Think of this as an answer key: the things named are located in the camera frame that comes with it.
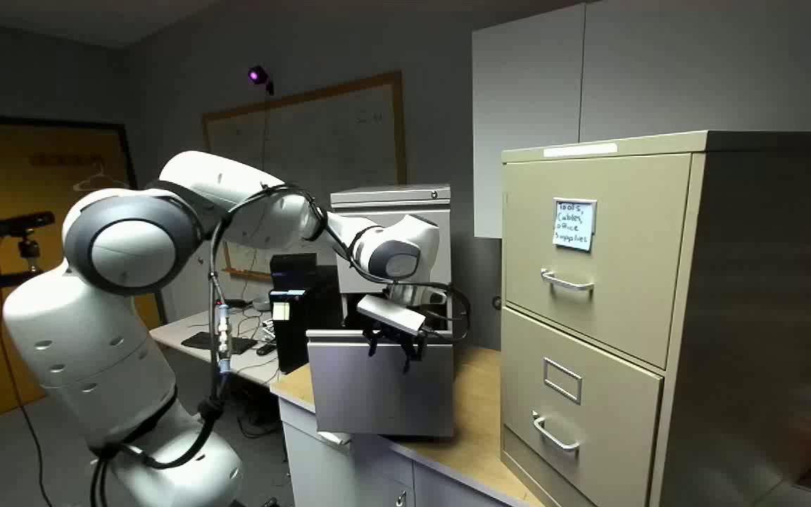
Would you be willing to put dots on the black box device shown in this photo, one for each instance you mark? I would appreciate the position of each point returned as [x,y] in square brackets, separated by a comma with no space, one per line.
[301,310]

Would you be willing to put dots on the white handwritten sticky note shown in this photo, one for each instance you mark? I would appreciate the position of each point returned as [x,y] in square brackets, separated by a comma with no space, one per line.
[572,224]

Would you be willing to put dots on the grey metal file box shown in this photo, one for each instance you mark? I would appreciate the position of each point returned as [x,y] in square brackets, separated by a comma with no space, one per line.
[380,395]

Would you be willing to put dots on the camera with purple light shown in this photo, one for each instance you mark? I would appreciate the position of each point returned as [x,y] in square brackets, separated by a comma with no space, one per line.
[261,78]

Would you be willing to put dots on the white wall cupboard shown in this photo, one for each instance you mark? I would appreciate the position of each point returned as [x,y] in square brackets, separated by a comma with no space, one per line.
[668,65]

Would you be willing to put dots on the beige drawer with label holder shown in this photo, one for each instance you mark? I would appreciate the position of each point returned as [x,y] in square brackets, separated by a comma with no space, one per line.
[605,433]

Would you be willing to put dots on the yellow door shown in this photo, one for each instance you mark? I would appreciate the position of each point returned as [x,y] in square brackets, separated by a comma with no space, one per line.
[13,178]

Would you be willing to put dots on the wood framed whiteboard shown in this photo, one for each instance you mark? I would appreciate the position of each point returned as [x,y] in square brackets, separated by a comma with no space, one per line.
[330,130]

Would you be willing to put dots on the white cluttered desk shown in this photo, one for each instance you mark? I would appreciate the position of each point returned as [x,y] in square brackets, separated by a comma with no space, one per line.
[209,341]

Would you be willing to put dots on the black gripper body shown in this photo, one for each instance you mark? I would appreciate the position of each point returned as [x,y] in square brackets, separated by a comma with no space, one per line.
[432,305]

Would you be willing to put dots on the grey counter base cabinet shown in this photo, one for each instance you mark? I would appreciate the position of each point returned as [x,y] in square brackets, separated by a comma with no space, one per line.
[350,468]

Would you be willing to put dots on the black camera on tripod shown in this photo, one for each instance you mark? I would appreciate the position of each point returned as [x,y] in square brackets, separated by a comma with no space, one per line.
[13,227]

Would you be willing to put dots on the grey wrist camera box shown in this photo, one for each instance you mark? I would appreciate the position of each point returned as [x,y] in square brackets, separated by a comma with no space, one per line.
[394,314]

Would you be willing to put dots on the beige metal file cabinet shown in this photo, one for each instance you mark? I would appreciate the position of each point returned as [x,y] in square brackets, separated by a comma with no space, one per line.
[761,319]

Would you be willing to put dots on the beige drawer with note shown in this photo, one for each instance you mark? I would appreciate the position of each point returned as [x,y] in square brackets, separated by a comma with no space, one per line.
[613,282]

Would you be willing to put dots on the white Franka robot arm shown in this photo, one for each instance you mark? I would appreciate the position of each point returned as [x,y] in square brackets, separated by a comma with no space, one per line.
[97,338]

